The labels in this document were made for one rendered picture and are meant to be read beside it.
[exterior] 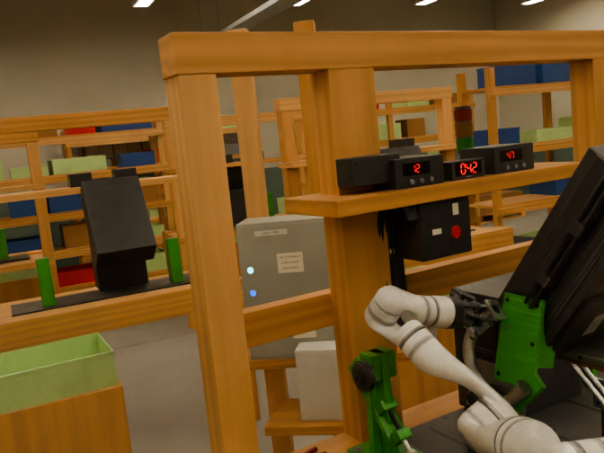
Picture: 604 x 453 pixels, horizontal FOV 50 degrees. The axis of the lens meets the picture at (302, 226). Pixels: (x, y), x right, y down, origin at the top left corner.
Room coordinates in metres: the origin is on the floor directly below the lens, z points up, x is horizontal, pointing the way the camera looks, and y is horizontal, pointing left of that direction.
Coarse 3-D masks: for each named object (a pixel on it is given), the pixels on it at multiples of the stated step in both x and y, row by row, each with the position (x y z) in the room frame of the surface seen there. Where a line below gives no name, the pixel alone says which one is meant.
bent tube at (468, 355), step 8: (488, 304) 1.53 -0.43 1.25; (496, 304) 1.54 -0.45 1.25; (488, 312) 1.53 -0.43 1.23; (496, 312) 1.54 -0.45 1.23; (504, 320) 1.52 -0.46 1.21; (464, 344) 1.57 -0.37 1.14; (472, 344) 1.56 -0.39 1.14; (464, 352) 1.56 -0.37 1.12; (472, 352) 1.56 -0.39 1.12; (464, 360) 1.56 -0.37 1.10; (472, 360) 1.55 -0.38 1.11; (472, 368) 1.54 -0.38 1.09; (480, 376) 1.52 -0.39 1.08; (488, 384) 1.50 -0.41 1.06
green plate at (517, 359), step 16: (512, 304) 1.51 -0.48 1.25; (528, 304) 1.47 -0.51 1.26; (544, 304) 1.44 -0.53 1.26; (512, 320) 1.50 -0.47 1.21; (528, 320) 1.46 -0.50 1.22; (512, 336) 1.49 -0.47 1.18; (528, 336) 1.45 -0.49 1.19; (544, 336) 1.46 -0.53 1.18; (512, 352) 1.48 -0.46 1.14; (528, 352) 1.44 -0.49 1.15; (544, 352) 1.46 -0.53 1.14; (496, 368) 1.51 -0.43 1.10; (512, 368) 1.47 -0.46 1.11; (528, 368) 1.43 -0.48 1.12; (544, 368) 1.46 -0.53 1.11; (512, 384) 1.46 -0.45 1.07
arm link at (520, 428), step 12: (516, 420) 1.00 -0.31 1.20; (528, 420) 0.99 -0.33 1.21; (504, 432) 0.99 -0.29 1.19; (516, 432) 0.96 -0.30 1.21; (528, 432) 0.92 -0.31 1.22; (540, 432) 0.93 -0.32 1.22; (552, 432) 0.95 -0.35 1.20; (504, 444) 0.97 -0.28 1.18; (516, 444) 0.93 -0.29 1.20; (528, 444) 0.89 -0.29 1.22; (540, 444) 0.85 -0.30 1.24; (552, 444) 0.82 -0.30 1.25; (564, 444) 0.80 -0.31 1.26; (576, 444) 0.79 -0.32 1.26
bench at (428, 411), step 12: (444, 396) 1.88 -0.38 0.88; (456, 396) 1.87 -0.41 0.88; (408, 408) 1.83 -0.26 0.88; (420, 408) 1.82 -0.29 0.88; (432, 408) 1.81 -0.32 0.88; (444, 408) 1.80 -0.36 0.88; (456, 408) 1.79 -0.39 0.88; (408, 420) 1.75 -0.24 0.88; (420, 420) 1.74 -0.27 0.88; (312, 444) 1.66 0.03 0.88; (324, 444) 1.65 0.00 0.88; (336, 444) 1.64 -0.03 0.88; (348, 444) 1.64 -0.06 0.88
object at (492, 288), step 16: (512, 272) 1.88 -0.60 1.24; (464, 288) 1.75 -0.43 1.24; (480, 288) 1.73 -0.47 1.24; (496, 288) 1.72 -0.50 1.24; (464, 336) 1.73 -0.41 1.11; (480, 336) 1.68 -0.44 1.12; (496, 336) 1.63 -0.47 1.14; (480, 352) 1.68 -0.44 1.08; (496, 352) 1.63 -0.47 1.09; (560, 368) 1.71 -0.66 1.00; (560, 384) 1.71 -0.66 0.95; (576, 384) 1.75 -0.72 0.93; (464, 400) 1.75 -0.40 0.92; (544, 400) 1.68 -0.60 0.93; (560, 400) 1.71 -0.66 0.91
